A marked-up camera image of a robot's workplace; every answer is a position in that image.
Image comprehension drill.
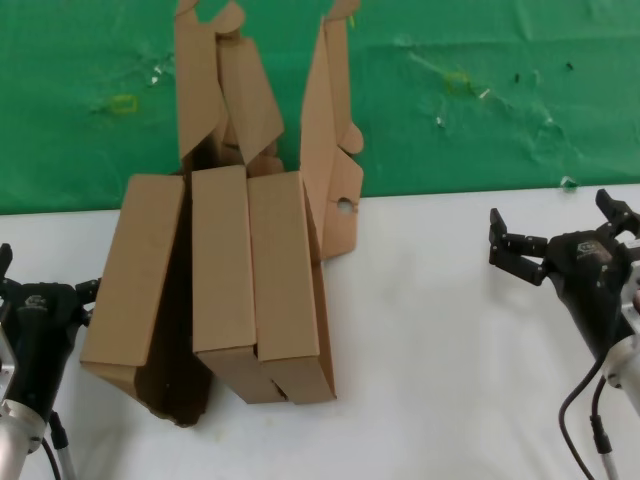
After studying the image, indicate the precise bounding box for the large open cardboard box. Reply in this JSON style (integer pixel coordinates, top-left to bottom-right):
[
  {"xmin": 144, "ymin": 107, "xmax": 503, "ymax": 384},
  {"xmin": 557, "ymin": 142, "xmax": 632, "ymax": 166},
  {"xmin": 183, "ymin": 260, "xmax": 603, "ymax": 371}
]
[{"xmin": 78, "ymin": 0, "xmax": 247, "ymax": 428}]

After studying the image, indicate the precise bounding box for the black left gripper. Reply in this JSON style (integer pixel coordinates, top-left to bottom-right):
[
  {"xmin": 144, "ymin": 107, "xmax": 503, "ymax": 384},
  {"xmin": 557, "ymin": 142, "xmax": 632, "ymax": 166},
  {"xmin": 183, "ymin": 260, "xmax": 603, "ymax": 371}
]
[{"xmin": 0, "ymin": 243, "xmax": 103, "ymax": 417}]

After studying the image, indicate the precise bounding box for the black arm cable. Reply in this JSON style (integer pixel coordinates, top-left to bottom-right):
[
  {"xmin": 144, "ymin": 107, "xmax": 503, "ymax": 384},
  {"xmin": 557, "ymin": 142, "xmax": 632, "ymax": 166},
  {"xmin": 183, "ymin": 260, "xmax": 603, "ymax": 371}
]
[
  {"xmin": 558, "ymin": 357, "xmax": 609, "ymax": 480},
  {"xmin": 39, "ymin": 432, "xmax": 64, "ymax": 480}
]

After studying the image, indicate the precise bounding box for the grey cable with black plug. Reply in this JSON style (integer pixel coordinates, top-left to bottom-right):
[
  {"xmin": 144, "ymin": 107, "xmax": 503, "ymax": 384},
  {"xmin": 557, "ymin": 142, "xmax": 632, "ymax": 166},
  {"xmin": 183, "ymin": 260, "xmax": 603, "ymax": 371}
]
[
  {"xmin": 48, "ymin": 407, "xmax": 80, "ymax": 480},
  {"xmin": 589, "ymin": 377, "xmax": 619, "ymax": 480}
]

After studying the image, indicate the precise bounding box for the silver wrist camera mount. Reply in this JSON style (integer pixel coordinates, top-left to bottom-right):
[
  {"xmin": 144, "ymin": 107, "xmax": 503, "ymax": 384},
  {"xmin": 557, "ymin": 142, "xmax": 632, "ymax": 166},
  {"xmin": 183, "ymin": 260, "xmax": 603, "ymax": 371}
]
[
  {"xmin": 619, "ymin": 234, "xmax": 640, "ymax": 335},
  {"xmin": 0, "ymin": 327, "xmax": 17, "ymax": 401}
]

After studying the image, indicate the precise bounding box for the green table cloth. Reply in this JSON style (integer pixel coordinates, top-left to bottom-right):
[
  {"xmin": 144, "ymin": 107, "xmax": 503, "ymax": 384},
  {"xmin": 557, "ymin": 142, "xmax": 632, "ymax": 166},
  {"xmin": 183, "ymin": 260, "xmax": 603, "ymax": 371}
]
[{"xmin": 0, "ymin": 0, "xmax": 640, "ymax": 217}]

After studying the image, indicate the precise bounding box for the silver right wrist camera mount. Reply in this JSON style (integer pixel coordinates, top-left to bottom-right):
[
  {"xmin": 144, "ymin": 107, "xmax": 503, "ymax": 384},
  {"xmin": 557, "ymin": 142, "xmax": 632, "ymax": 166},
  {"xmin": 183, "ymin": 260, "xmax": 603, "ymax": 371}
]
[{"xmin": 619, "ymin": 234, "xmax": 640, "ymax": 335}]

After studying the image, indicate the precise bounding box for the narrow cardboard box holed flap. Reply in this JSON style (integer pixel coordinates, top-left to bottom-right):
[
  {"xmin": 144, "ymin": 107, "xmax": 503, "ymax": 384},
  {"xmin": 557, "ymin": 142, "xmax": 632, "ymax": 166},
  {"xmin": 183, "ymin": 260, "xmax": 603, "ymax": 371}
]
[{"xmin": 191, "ymin": 29, "xmax": 290, "ymax": 405}]

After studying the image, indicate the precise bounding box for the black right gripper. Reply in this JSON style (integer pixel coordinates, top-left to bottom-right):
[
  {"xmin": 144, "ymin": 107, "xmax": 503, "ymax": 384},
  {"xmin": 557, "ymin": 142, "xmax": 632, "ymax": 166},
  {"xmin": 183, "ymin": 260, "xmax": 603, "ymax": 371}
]
[{"xmin": 488, "ymin": 188, "xmax": 640, "ymax": 360}]

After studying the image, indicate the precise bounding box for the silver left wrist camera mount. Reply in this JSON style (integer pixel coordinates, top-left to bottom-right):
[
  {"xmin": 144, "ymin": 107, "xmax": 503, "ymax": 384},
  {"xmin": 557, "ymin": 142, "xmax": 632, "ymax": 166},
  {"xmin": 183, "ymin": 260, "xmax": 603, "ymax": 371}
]
[{"xmin": 0, "ymin": 327, "xmax": 17, "ymax": 401}]

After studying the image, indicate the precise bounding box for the cardboard mailer box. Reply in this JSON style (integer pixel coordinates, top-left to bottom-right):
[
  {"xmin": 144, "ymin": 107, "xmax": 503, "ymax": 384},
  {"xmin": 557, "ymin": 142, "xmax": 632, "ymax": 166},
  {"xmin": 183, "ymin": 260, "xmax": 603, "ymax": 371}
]
[{"xmin": 246, "ymin": 0, "xmax": 365, "ymax": 405}]

